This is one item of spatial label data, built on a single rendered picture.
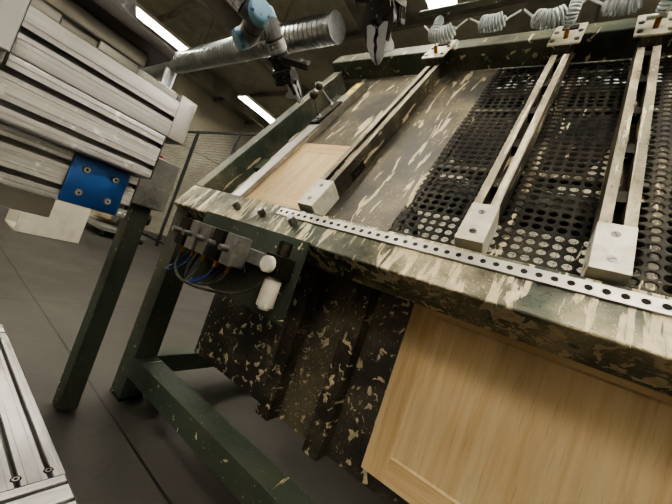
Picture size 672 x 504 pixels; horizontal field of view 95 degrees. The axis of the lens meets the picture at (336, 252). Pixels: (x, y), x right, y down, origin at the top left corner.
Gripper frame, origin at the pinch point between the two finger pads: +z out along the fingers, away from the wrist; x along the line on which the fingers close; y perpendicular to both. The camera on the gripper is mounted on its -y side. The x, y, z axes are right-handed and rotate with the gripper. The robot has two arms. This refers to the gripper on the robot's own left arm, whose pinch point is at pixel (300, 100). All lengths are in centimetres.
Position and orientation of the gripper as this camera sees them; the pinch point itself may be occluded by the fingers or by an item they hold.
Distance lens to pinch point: 157.8
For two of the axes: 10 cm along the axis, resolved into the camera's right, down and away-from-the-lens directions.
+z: 2.7, 6.6, 7.0
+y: -9.3, 0.1, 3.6
